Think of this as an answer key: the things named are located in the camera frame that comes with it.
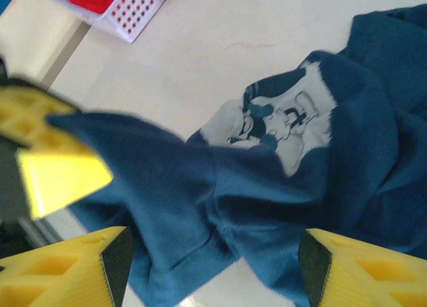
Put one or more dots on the navy blue printed t-shirt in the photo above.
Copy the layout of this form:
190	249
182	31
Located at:
250	203

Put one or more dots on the lavender plastic basket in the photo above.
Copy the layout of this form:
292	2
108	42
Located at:
136	16

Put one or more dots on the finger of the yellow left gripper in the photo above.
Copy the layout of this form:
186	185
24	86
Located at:
60	180

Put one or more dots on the aluminium side rail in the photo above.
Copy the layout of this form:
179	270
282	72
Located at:
66	53

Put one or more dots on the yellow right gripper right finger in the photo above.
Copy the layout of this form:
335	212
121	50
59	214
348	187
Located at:
373	280

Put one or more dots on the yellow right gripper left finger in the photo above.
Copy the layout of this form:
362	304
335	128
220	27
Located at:
50	280

